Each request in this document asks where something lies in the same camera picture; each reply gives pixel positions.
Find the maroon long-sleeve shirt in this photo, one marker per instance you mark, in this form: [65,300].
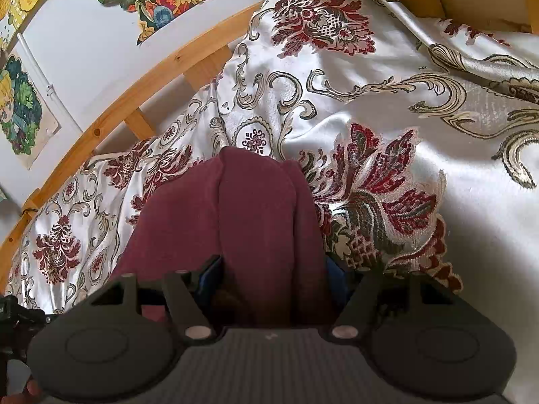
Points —
[236,227]

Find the white wall pipe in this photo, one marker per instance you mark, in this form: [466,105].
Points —
[50,86]

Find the cartoon child wall poster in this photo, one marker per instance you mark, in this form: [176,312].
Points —
[23,109]

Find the floral satin bedspread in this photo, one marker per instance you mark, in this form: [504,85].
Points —
[379,113]

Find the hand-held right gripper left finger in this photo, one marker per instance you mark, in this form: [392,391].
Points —
[210,278]

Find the wooden bed frame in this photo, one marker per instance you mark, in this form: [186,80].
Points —
[168,71]

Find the person's left hand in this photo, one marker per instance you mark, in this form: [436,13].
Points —
[33,392]

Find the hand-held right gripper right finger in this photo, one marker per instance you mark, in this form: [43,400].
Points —
[337,280]

